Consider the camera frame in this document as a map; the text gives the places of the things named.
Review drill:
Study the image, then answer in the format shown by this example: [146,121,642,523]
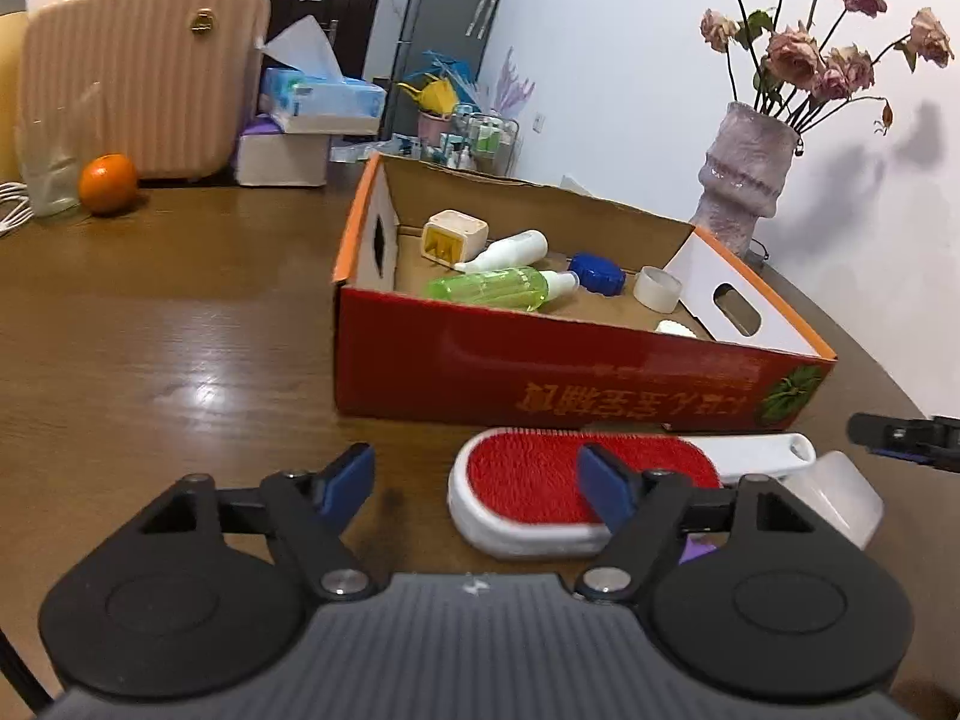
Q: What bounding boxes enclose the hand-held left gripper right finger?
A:
[574,442,837,605]

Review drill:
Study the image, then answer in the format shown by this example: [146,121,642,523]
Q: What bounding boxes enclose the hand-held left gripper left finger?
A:
[112,442,377,603]

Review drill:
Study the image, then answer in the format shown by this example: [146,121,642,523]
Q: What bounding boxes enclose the dried pink roses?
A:
[679,0,958,137]

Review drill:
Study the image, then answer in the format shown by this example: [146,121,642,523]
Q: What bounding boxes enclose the white plastic container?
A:
[780,450,885,551]

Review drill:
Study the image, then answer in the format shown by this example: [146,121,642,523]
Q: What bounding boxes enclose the yellow thermos jug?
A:
[0,0,35,181]

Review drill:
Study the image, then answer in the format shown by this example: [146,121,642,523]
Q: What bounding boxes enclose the black metal frame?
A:
[0,626,47,715]

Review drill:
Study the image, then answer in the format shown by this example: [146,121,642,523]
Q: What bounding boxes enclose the dark entrance door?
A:
[265,0,392,80]

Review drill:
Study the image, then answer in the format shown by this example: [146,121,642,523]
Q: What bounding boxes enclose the clear glass cup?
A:
[15,82,103,219]

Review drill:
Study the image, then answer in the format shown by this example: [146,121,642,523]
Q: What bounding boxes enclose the red lint brush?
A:
[447,427,818,558]

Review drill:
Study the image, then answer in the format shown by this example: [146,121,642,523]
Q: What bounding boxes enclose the grey tape roll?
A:
[632,266,684,312]

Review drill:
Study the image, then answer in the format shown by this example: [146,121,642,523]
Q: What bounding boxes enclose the white spray bottle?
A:
[453,230,550,275]

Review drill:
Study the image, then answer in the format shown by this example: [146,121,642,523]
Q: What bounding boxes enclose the blue ridged cap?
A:
[567,253,627,296]

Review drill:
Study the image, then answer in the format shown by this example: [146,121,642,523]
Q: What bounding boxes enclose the yellow watering can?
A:
[397,75,459,119]

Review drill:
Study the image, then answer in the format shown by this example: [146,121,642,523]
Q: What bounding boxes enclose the pink flower pot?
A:
[417,111,455,148]

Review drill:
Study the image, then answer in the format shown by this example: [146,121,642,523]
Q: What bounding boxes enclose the grey refrigerator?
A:
[390,0,520,103]

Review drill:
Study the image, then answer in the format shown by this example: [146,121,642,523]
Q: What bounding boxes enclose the purple and white box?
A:
[235,114,332,188]

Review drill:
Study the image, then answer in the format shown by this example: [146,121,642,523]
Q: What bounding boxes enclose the wire basket with bottles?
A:
[439,111,523,174]

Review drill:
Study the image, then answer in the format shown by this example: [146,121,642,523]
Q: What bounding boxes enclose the white charger cable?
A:
[0,180,35,238]

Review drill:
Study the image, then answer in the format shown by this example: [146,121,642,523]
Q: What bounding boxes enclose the orange fruit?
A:
[78,154,141,215]

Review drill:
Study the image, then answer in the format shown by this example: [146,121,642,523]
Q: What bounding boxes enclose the blue folding rack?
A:
[418,50,482,92]

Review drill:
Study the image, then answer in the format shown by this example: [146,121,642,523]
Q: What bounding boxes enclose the green plastic bottle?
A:
[425,266,581,313]

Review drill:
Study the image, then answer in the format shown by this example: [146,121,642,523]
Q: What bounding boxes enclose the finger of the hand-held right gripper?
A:
[847,412,960,476]

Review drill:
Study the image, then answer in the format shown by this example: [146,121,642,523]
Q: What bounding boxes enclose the pale ceramic vase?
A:
[689,101,803,260]

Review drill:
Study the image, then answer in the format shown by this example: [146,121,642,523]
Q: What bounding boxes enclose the blue tissue box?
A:
[259,15,388,137]

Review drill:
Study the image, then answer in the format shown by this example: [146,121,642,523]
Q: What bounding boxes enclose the red cardboard box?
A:
[332,152,838,433]

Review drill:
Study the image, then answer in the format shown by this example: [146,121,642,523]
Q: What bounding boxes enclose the pink ribbed suitcase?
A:
[16,0,272,182]

